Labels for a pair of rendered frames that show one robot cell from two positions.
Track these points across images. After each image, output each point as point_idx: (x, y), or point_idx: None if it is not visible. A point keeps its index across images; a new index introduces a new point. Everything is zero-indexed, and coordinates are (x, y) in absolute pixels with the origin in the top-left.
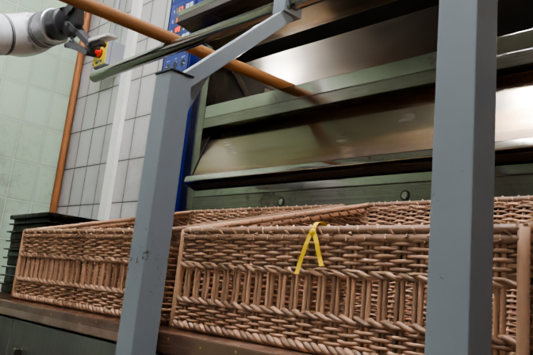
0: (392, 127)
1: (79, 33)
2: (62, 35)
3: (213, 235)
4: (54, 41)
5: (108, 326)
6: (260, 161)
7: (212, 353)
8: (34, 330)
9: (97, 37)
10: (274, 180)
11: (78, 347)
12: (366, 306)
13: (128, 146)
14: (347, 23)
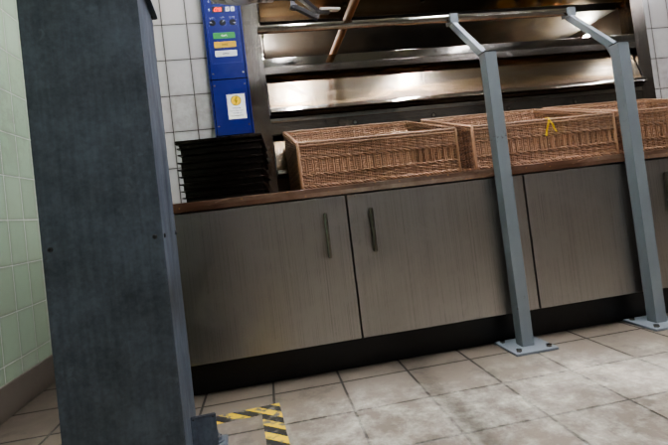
0: (418, 81)
1: (308, 1)
2: None
3: None
4: (273, 0)
5: (459, 174)
6: (334, 98)
7: (533, 168)
8: (379, 195)
9: (331, 8)
10: (351, 109)
11: (432, 191)
12: (571, 142)
13: (163, 84)
14: (358, 19)
